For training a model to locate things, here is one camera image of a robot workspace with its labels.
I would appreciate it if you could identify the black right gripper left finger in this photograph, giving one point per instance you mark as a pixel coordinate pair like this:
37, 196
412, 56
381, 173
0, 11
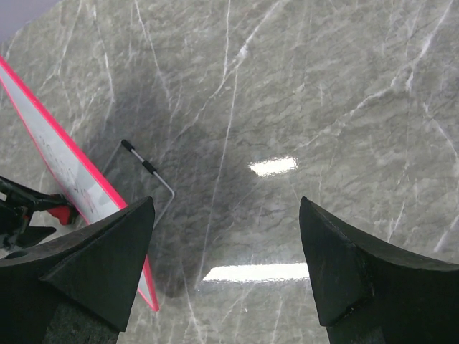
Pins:
35, 310

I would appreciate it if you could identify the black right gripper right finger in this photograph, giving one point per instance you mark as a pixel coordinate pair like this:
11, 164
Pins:
367, 290

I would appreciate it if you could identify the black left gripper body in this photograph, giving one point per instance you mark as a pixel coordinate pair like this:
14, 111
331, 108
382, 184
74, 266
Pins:
17, 210

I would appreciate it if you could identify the red whiteboard eraser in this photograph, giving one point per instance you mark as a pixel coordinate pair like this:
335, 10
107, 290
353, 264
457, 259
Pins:
66, 213

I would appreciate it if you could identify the white board with pink frame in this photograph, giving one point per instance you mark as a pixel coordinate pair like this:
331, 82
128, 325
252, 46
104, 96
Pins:
71, 168

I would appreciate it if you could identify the metal wire board stand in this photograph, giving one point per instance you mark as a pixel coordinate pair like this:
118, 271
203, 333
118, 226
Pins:
149, 167

